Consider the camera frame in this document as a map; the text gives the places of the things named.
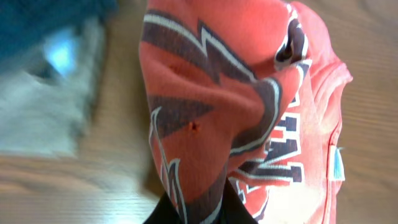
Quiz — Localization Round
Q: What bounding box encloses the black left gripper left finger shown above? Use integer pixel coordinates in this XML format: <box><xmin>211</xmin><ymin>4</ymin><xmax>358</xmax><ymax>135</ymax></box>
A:
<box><xmin>144</xmin><ymin>193</ymin><xmax>180</xmax><ymax>224</ymax></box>

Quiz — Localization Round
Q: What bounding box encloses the navy blue folded garment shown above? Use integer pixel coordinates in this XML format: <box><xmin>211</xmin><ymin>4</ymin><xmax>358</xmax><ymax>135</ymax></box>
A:
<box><xmin>1</xmin><ymin>0</ymin><xmax>118</xmax><ymax>72</ymax></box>

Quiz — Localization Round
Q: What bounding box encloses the red printed t-shirt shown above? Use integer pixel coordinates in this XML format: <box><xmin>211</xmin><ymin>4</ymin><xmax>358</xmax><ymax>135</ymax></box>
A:
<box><xmin>139</xmin><ymin>0</ymin><xmax>352</xmax><ymax>224</ymax></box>

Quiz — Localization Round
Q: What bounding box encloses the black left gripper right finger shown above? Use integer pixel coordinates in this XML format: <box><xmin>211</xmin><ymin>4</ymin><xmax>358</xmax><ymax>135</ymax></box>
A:
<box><xmin>219</xmin><ymin>180</ymin><xmax>257</xmax><ymax>224</ymax></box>

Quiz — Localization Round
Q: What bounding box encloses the khaki folded garment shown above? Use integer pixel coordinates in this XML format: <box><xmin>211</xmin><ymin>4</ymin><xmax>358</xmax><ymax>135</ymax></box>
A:
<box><xmin>1</xmin><ymin>17</ymin><xmax>106</xmax><ymax>158</ymax></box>

